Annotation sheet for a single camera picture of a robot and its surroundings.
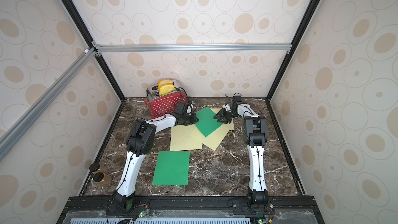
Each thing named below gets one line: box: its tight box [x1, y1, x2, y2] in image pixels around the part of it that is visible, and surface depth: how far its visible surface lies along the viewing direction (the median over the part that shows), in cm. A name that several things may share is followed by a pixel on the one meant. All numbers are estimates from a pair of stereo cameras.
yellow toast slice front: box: [159, 84, 175, 96], surface depth 100 cm
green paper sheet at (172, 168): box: [152, 150, 191, 186], surface depth 88 cm
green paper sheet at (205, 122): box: [195, 106, 223, 138], surface depth 108 cm
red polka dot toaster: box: [144, 82, 189, 119], surface depth 101 cm
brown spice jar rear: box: [89, 162, 105, 175], surface depth 79 cm
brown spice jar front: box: [93, 172, 112, 188], surface depth 77 cm
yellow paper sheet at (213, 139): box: [189, 108, 235, 151], surface depth 102 cm
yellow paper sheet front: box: [169, 123, 203, 151], surface depth 102 cm
